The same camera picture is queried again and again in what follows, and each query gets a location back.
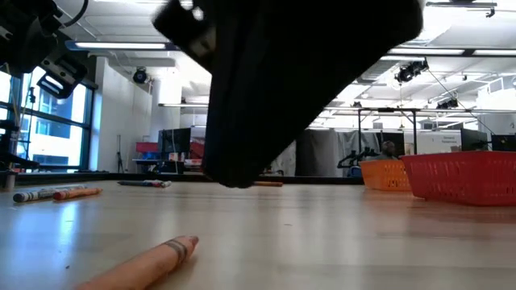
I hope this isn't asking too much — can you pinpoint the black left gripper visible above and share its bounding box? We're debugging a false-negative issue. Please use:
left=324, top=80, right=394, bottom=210
left=36, top=51, right=89, bottom=100

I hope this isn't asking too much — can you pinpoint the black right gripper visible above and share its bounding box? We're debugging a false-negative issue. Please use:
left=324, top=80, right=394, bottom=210
left=209, top=0, right=424, bottom=84

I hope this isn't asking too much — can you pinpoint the grey crayon white label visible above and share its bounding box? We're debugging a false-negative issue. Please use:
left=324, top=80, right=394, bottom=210
left=11, top=184, right=87, bottom=204

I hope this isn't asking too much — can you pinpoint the orange Crayola crayon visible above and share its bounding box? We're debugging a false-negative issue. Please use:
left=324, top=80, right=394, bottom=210
left=75, top=235, right=200, bottom=290

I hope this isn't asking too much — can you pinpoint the dark grey curtain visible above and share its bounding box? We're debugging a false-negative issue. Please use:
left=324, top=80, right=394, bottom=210
left=295, top=128, right=340, bottom=177

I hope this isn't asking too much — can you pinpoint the black LED light bar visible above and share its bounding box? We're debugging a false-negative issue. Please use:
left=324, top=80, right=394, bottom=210
left=64, top=39, right=516, bottom=58

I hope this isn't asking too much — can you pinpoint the large window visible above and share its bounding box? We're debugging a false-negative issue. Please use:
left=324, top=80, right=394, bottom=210
left=0, top=66, right=94, bottom=172

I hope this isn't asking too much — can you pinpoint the black round spotlight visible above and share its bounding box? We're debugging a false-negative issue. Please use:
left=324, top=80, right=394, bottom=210
left=131, top=67, right=150, bottom=85

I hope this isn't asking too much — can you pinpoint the black spotlight cluster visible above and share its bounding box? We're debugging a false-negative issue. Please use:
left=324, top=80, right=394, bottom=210
left=393, top=59, right=431, bottom=85
left=435, top=97, right=460, bottom=111

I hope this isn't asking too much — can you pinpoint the red storage crate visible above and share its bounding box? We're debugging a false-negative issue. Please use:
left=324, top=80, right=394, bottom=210
left=135, top=141, right=160, bottom=155

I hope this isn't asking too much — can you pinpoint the dark equipment stand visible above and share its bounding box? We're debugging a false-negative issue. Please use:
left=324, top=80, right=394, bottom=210
left=0, top=119, right=41, bottom=172

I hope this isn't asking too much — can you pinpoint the thin black tripod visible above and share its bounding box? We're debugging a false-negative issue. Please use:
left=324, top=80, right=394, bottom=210
left=115, top=134, right=126, bottom=173

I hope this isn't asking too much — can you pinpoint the person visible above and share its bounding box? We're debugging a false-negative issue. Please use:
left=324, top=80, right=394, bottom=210
left=372, top=139, right=400, bottom=161

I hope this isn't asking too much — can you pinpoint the orange plastic basket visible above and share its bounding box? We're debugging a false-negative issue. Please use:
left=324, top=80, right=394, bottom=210
left=359, top=159, right=411, bottom=193

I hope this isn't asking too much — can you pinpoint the white sign board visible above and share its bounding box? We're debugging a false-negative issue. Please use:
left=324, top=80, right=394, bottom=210
left=417, top=130, right=462, bottom=155

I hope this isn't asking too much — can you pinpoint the red plastic basket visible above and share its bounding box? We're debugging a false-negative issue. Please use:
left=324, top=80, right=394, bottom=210
left=400, top=151, right=516, bottom=208

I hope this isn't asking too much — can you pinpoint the black tall table frame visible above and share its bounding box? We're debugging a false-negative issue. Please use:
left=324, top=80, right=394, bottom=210
left=356, top=106, right=420, bottom=156

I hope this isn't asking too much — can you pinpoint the black aluminium table frame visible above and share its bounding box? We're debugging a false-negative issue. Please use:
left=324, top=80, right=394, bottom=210
left=15, top=172, right=364, bottom=187

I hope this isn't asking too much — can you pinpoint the small white post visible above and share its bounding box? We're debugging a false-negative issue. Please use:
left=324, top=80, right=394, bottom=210
left=3, top=170, right=17, bottom=193

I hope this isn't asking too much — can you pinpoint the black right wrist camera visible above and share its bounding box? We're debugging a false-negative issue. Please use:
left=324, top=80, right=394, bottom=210
left=152, top=0, right=218, bottom=74

